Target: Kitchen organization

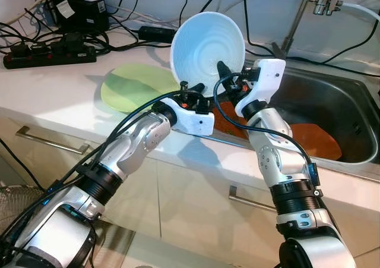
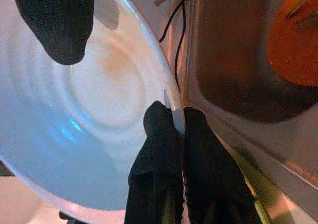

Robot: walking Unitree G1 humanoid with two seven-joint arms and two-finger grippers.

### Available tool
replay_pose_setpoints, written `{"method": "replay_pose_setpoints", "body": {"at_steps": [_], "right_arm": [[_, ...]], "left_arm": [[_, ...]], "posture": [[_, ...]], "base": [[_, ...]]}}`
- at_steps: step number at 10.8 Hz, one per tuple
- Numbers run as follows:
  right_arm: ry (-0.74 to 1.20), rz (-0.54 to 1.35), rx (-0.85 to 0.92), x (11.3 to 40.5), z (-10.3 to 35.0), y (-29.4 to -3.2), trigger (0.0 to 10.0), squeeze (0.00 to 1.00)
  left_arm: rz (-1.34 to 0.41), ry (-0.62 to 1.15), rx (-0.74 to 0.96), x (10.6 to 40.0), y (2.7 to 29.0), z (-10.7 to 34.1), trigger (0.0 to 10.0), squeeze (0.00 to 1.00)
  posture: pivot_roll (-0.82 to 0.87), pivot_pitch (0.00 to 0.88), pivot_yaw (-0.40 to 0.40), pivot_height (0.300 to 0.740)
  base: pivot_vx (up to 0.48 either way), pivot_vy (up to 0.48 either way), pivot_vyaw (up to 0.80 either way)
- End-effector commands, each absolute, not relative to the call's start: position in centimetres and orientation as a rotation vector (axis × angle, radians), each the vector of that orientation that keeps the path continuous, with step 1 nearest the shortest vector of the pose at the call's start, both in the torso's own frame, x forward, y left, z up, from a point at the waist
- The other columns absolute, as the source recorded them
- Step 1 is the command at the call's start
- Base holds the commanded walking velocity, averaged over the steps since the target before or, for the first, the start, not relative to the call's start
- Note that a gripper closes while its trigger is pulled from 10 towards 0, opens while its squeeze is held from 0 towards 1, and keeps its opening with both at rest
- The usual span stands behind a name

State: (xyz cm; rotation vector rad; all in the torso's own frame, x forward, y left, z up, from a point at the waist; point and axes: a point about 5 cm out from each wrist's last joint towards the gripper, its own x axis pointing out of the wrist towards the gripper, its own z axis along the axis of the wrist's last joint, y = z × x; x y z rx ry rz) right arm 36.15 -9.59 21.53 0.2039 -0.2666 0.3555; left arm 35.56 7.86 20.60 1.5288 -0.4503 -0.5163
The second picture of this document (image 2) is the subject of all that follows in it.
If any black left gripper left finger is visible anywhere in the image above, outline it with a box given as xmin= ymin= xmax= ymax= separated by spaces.
xmin=124 ymin=101 xmax=185 ymax=224

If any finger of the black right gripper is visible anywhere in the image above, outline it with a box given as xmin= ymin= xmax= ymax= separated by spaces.
xmin=9 ymin=0 xmax=96 ymax=66

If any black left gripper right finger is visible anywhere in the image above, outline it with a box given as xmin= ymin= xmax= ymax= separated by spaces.
xmin=183 ymin=106 xmax=261 ymax=224

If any white ceramic bowl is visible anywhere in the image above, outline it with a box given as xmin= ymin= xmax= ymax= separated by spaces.
xmin=0 ymin=0 xmax=186 ymax=224

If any wooden chopstick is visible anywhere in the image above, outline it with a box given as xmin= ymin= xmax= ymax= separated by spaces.
xmin=285 ymin=0 xmax=318 ymax=18

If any stainless steel sink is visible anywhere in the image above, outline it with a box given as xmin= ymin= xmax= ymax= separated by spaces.
xmin=182 ymin=0 xmax=318 ymax=224

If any orange bowl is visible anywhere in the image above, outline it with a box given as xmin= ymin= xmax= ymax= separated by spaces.
xmin=267 ymin=0 xmax=318 ymax=87

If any black hanging cable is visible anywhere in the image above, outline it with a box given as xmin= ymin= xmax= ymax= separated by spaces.
xmin=159 ymin=0 xmax=187 ymax=92

